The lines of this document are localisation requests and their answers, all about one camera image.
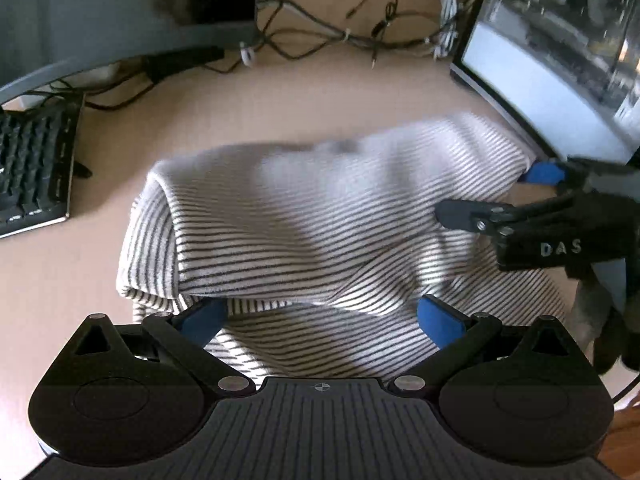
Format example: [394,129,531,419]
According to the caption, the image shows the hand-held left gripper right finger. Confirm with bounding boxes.
[387,296,573,398]

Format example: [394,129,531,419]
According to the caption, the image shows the black cable tangle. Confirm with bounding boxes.
[82,0,453,111]

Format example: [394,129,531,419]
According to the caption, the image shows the white black-striped shirt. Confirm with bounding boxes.
[116,111,576,380]

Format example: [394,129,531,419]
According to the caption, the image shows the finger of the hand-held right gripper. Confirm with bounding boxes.
[520,157,596,196]
[436,199,531,236]

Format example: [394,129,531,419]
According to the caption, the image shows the black computer keyboard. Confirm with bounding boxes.
[0,91,87,239]

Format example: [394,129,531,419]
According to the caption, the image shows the lit-screen computer monitor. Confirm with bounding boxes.
[449,0,640,163]

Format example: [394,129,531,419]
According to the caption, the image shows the coiled white cable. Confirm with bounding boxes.
[431,0,465,59]

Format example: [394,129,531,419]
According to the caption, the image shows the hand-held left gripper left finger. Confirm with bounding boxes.
[75,299,256,398]

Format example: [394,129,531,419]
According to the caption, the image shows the dark-screen computer monitor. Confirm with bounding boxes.
[0,0,260,107]

